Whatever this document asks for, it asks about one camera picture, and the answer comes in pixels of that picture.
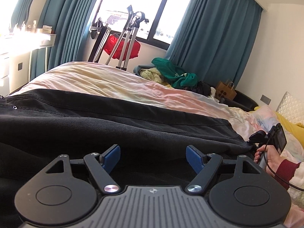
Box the white quilted pillow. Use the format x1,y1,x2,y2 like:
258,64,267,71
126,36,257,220
275,91,304,124

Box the person's right hand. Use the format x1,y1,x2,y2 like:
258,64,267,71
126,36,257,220
254,145,282,173

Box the white cloth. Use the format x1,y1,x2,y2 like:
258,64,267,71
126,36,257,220
209,87,221,102

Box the brown paper bag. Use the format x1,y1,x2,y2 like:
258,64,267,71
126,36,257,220
215,79,237,101

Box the dark cloth on windowsill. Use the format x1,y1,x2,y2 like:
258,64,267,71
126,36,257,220
91,17,105,40

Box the wavy-framed mirror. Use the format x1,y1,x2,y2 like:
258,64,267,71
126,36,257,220
9,0,35,32

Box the red cloth bag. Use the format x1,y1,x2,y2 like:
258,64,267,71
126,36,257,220
103,34,141,60

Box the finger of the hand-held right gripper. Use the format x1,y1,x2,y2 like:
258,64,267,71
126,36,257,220
249,130,269,145

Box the garment steamer stand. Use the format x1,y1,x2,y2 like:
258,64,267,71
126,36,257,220
104,5,150,70

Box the blue curtain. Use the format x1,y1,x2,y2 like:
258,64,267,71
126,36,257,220
165,0,264,92
30,0,106,81

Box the person's right forearm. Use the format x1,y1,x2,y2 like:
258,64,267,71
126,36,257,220
272,158,304,196

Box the dark clothes pile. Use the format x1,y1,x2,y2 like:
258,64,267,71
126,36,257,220
190,81,212,95

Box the grey laundry basket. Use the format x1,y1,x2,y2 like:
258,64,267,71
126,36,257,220
133,64,155,76

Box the yellow knitted blanket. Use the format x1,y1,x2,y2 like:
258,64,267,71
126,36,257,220
140,67,171,87

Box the bed with pink sheet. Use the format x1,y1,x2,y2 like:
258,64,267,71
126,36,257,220
9,61,304,228

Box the black pants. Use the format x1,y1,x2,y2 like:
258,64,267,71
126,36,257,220
0,89,254,228

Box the black cable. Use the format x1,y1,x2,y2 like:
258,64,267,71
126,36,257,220
263,133,304,192

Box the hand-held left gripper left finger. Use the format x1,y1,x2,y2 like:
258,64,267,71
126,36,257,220
45,144,121,194

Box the black armchair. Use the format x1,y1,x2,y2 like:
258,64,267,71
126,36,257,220
218,90,259,112

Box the row of cosmetic bottles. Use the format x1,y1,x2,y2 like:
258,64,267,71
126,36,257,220
9,20,38,32

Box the pastel pillow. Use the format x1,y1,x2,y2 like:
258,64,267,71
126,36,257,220
248,104,304,162

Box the yellow pillow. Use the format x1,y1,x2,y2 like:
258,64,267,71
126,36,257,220
254,105,304,136

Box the green garment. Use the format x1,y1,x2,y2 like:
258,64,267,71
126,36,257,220
151,57,199,88

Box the white dressing table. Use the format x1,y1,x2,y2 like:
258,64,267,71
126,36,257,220
0,32,57,81

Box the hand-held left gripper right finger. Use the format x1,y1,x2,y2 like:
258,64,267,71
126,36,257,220
186,145,262,193

